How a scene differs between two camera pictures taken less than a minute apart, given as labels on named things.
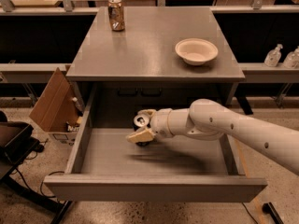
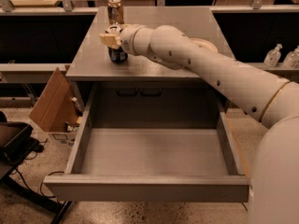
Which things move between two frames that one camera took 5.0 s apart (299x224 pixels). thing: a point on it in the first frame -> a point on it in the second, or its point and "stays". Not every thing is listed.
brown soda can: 116,14 stays
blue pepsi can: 141,121 -> 117,55
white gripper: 160,122 -> 126,40
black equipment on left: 16,144 stays
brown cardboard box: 59,110 stays
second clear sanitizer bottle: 291,61 stays
